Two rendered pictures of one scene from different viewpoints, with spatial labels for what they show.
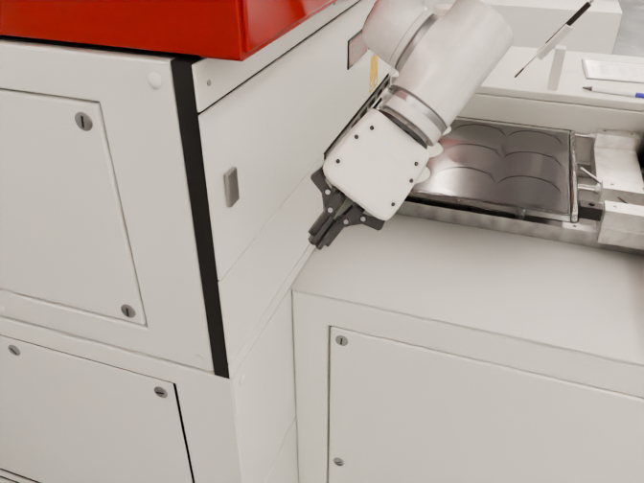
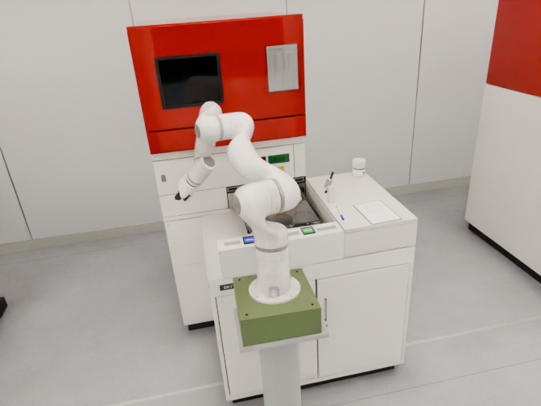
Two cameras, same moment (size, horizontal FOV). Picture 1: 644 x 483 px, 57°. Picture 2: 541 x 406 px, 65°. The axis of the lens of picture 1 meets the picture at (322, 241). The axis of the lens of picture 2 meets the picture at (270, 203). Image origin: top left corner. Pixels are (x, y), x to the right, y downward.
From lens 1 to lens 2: 2.06 m
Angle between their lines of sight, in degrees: 53
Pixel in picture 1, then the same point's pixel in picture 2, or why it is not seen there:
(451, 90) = (192, 174)
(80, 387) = not seen: hidden behind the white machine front
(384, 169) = (183, 186)
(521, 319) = (212, 246)
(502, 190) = not seen: hidden behind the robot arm
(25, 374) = not seen: hidden behind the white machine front
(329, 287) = (204, 220)
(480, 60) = (197, 169)
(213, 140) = (156, 167)
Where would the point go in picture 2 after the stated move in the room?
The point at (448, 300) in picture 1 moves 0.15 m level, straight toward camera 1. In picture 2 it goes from (212, 235) to (183, 241)
